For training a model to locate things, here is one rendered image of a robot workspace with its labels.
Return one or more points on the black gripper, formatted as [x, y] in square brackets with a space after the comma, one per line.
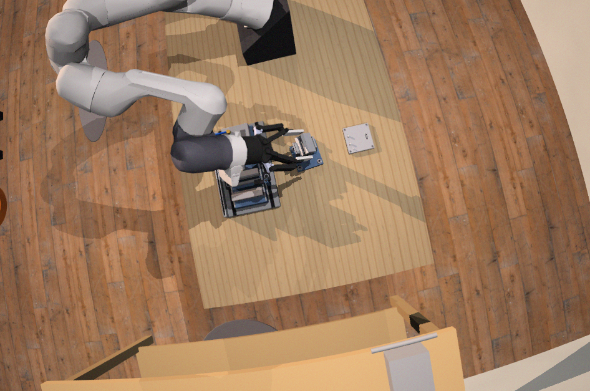
[263, 154]

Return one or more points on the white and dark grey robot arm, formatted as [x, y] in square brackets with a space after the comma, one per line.
[110, 94]

